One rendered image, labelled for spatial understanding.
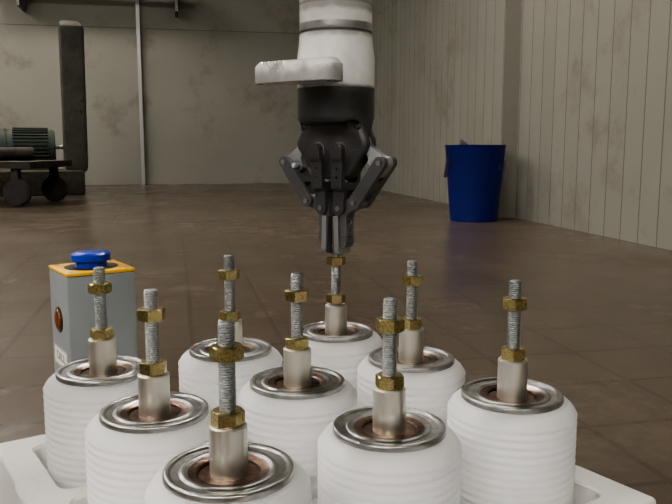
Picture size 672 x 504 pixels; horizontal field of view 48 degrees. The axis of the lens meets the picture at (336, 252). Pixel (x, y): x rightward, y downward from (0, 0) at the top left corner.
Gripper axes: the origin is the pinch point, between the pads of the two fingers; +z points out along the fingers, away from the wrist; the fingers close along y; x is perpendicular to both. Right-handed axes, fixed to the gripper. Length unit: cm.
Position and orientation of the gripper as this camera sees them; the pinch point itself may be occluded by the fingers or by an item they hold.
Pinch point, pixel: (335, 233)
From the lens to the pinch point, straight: 74.4
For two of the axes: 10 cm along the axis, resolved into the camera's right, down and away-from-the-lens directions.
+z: 0.0, 9.9, 1.4
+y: -8.2, -0.8, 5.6
